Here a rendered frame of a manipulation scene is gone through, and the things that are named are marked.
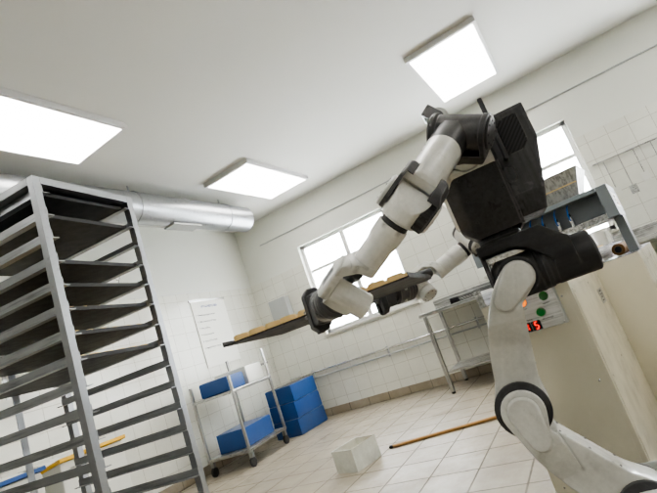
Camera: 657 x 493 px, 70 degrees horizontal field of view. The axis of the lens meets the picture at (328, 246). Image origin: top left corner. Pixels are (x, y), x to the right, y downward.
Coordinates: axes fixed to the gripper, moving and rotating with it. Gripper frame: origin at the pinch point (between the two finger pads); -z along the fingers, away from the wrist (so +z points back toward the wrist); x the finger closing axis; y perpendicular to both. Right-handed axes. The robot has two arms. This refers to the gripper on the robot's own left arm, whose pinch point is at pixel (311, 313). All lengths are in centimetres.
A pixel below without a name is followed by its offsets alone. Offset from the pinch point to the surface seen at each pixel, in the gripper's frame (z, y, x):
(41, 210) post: -58, 63, 68
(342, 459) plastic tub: -220, -77, -90
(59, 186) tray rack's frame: -65, 56, 79
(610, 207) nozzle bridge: -14, -165, 7
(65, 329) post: -58, 63, 24
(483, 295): -22, -81, -11
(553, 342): -8, -90, -35
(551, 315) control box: -3, -89, -26
